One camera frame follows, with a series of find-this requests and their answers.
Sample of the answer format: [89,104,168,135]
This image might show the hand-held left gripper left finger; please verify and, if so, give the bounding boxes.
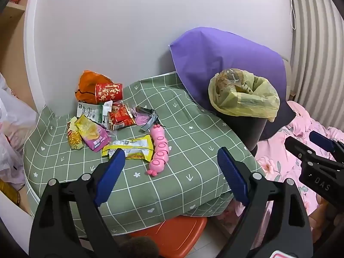
[29,148,126,258]

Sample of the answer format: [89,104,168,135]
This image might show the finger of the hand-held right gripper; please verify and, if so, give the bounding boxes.
[284,136,323,167]
[309,131,344,162]

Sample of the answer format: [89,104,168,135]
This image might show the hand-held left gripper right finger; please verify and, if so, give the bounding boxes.
[217,147,314,258]

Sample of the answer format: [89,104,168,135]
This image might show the black trash bin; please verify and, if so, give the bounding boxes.
[215,107,269,152]

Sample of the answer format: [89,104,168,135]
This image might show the red snack packet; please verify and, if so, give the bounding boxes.
[107,103,136,131]

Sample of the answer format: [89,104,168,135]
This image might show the orange plastic bag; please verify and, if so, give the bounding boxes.
[75,70,113,105]

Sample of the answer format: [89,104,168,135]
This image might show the person's right hand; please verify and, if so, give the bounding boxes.
[309,193,344,245]

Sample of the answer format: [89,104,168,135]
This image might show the pink floral blanket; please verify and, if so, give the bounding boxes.
[215,101,344,234]

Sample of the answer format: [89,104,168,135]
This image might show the yellow white wrapper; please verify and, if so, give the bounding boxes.
[101,134,154,162]

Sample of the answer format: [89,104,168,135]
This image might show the yellow purple snack packet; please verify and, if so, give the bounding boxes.
[74,114,112,151]

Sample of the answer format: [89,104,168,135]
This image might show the green checked tablecloth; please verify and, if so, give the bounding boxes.
[23,71,265,237]

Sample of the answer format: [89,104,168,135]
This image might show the yellow red patterned packet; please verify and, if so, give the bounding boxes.
[67,116,84,150]

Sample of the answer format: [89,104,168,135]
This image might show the pink caterpillar toy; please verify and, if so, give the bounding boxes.
[146,124,169,177]

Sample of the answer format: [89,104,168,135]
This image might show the black silver wrapper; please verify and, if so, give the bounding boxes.
[134,106,159,133]

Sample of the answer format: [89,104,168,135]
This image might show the green white wrapper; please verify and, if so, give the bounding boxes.
[77,101,113,129]

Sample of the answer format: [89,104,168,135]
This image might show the dark furry object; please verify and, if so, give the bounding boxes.
[118,236,160,258]

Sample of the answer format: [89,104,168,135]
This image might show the orange stool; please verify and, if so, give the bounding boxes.
[129,216,208,258]

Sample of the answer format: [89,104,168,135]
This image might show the red paper cup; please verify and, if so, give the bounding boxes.
[95,83,123,105]

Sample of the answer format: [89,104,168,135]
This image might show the grey striped curtain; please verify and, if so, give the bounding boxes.
[289,0,344,113]

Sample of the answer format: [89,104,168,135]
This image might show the white plastic bag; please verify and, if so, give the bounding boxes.
[0,136,26,184]
[0,72,38,154]

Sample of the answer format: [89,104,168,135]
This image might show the golden packet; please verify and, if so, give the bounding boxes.
[0,180,22,207]

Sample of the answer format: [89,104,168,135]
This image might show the purple cloth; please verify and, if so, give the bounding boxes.
[168,27,296,141]

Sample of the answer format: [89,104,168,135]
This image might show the white cable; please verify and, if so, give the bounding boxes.
[288,0,296,30]

